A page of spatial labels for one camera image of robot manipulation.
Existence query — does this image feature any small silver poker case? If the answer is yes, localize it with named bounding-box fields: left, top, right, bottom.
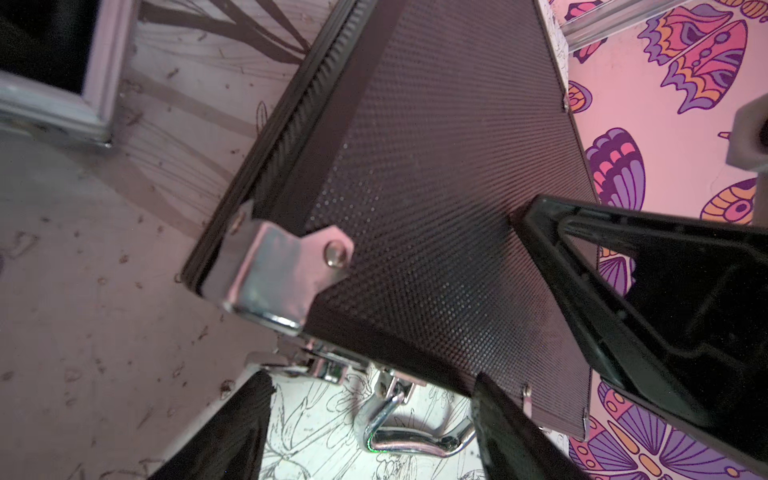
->
left=1, top=0, right=140, bottom=147

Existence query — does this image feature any black aluminium poker case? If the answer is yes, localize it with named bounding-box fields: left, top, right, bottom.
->
left=181, top=1, right=596, bottom=439

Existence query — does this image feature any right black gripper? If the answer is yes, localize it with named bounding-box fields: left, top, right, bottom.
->
left=726, top=95, right=767, bottom=225

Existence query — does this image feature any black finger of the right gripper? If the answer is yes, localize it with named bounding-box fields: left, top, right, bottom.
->
left=512, top=195, right=767, bottom=474

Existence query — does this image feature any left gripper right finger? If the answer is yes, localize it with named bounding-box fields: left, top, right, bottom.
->
left=471, top=373, right=588, bottom=480

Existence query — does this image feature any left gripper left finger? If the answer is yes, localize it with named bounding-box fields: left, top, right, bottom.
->
left=151, top=371, right=276, bottom=479

